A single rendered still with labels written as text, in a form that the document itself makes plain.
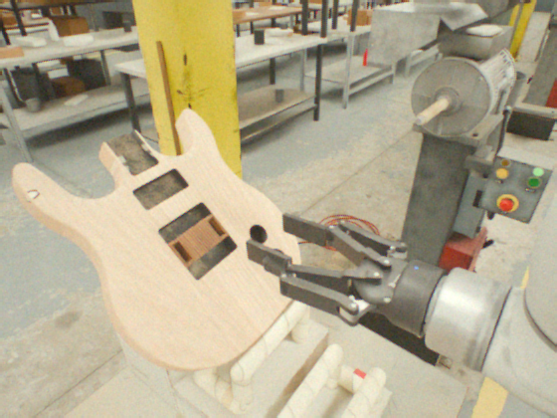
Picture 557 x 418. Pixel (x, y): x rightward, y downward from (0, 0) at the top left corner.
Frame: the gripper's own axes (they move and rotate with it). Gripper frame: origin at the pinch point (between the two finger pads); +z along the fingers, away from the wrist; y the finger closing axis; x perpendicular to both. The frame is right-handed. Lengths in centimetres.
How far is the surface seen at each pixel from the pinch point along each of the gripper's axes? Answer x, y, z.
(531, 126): -120, 432, 10
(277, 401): -31.1, -4.5, 0.2
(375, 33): 16, 68, 21
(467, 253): -71, 110, -6
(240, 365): -19.1, -8.6, 3.0
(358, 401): -28.3, 1.9, -11.7
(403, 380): -40.7, 18.2, -13.7
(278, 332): -19.5, 0.0, 2.3
